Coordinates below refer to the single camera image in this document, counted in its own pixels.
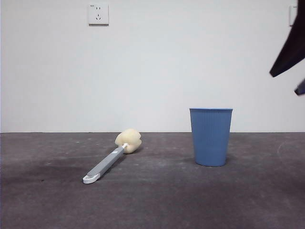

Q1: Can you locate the blue ribbed plastic cup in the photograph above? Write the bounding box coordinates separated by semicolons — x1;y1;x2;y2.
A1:
189;107;234;167

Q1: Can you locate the white wall socket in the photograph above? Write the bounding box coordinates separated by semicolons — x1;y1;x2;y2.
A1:
289;5;298;26
88;3;110;26

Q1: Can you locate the grey-handled sponge cup brush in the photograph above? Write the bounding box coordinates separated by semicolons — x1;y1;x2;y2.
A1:
82;128;143;185

